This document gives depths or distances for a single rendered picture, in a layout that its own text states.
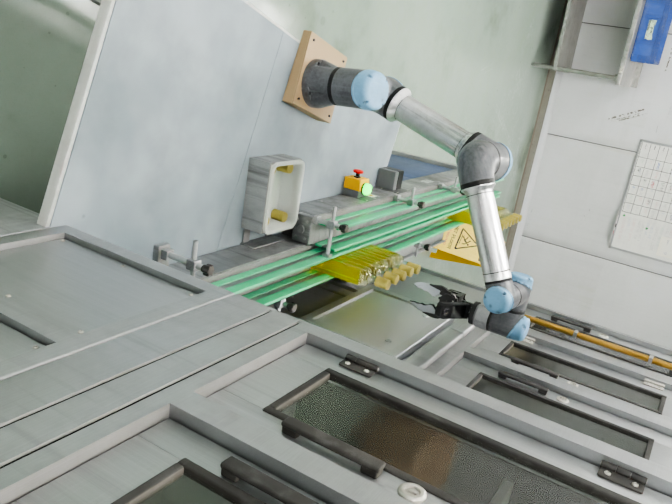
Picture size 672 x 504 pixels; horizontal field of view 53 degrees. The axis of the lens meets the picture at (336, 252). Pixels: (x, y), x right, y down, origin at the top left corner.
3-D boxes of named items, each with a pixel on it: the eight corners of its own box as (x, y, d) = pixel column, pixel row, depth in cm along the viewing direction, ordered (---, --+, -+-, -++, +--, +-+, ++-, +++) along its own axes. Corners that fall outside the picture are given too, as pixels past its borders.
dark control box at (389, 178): (374, 186, 280) (392, 191, 277) (378, 167, 278) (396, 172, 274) (383, 184, 287) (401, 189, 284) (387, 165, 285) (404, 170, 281)
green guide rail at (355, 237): (314, 245, 224) (334, 252, 220) (315, 242, 223) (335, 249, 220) (486, 189, 371) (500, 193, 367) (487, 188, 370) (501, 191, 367)
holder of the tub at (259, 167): (238, 244, 210) (258, 251, 207) (249, 157, 202) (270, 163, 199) (271, 235, 225) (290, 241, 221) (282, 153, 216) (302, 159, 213)
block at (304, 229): (289, 239, 223) (307, 245, 220) (293, 212, 220) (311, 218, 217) (295, 238, 226) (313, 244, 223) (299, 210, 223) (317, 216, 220)
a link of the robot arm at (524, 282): (527, 281, 188) (516, 318, 190) (538, 277, 197) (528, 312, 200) (500, 272, 192) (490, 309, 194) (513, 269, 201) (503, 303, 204)
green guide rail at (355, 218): (317, 224, 222) (338, 230, 218) (318, 221, 221) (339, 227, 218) (489, 176, 368) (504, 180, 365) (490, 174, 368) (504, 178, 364)
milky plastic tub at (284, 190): (241, 228, 208) (264, 236, 204) (250, 156, 202) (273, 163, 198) (274, 220, 223) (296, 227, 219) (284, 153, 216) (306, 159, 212)
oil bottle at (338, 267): (309, 268, 226) (364, 288, 217) (312, 252, 225) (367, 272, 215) (318, 265, 231) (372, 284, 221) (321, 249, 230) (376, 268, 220)
